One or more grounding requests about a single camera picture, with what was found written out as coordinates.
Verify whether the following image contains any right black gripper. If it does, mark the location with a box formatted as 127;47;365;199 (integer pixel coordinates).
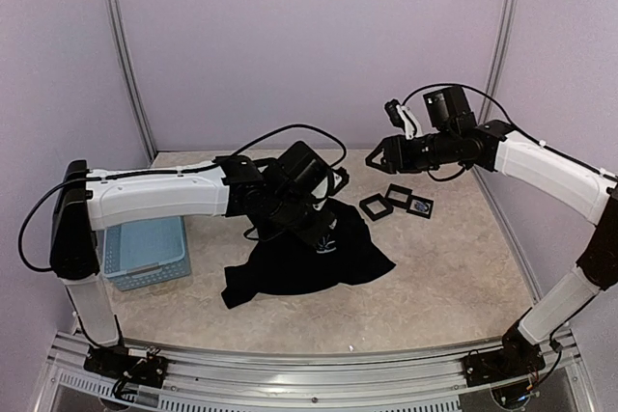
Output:
366;128;458;174

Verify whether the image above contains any black garment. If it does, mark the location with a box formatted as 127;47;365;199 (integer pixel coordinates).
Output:
221;200;396;309

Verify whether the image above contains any starry night blue brooch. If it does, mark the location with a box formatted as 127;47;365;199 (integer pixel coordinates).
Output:
414;200;428;211

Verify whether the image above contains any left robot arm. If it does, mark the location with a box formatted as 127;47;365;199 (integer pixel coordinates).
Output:
49;142;349;378

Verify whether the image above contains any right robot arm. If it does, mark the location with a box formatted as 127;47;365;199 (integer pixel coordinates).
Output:
365;83;617;377

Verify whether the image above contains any blue plastic basket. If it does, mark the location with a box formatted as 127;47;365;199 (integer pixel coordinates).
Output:
102;216;191;291

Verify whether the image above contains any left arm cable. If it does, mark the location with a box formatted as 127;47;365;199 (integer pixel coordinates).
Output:
17;123;348;272

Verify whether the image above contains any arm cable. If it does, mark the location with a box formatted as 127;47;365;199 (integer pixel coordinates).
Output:
17;123;348;272
400;83;547;148

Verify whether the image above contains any black square frame middle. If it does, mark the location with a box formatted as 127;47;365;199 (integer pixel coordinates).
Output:
385;183;413;209

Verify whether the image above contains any black square frame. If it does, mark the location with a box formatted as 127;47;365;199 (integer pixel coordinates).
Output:
407;195;435;219
358;193;394;222
385;183;413;209

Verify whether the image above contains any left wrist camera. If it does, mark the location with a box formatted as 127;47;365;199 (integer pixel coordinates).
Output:
312;168;350;210

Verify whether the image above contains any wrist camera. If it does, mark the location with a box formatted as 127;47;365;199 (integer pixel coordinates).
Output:
384;99;423;140
312;168;350;210

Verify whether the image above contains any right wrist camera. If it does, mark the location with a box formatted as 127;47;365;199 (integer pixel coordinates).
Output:
384;99;423;140

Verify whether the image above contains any black square frame near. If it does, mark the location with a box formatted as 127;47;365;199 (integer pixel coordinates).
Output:
358;193;394;222

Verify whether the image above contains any black square frame far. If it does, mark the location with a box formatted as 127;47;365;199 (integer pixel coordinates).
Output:
407;195;435;219

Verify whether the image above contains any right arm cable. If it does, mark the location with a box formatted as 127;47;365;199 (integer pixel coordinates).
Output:
400;83;547;148

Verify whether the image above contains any aluminium front rail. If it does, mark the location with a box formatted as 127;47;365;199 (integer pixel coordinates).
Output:
45;329;593;412

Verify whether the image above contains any right aluminium corner post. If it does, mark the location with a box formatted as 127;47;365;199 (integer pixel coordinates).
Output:
481;0;518;121

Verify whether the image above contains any aluminium corner post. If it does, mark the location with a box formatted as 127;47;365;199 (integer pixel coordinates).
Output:
481;0;518;121
104;0;158;162

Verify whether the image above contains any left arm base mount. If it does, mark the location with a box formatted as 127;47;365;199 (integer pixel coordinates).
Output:
83;330;169;399

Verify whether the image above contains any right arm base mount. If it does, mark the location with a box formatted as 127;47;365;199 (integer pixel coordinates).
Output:
461;328;563;411

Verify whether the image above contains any left aluminium corner post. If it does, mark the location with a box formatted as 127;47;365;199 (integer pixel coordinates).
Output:
104;0;158;162

